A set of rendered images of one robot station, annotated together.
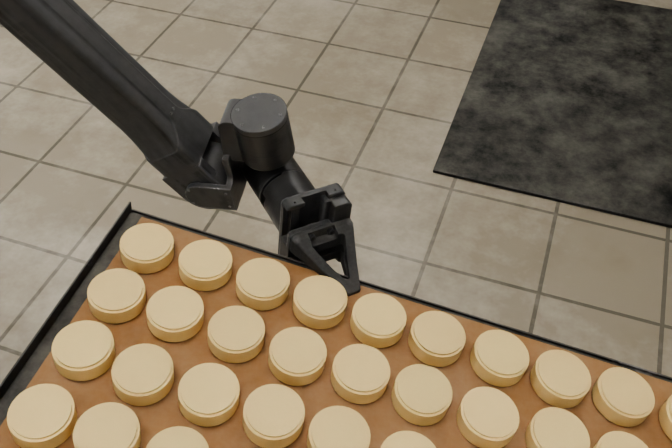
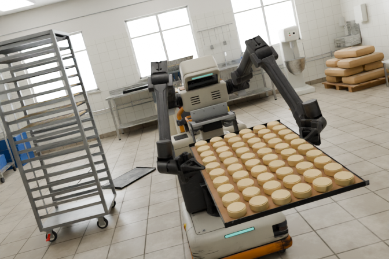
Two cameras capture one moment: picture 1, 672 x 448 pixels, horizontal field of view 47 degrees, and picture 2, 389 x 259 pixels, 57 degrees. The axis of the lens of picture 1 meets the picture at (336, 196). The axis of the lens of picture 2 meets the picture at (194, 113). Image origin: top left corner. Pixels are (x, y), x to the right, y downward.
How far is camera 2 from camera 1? 1.09 m
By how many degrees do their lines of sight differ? 67
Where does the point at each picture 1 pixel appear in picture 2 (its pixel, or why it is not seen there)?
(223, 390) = (255, 140)
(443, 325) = (308, 145)
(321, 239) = (306, 130)
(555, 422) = (305, 163)
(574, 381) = (322, 161)
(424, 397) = (286, 152)
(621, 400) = (327, 166)
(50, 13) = (276, 76)
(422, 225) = not seen: outside the picture
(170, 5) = not seen: outside the picture
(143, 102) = (290, 98)
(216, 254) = (281, 127)
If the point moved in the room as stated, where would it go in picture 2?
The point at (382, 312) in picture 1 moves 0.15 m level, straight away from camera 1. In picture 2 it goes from (298, 141) to (333, 128)
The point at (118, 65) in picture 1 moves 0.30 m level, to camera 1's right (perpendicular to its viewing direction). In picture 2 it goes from (287, 89) to (343, 89)
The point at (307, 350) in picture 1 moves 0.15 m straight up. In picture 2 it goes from (276, 141) to (267, 100)
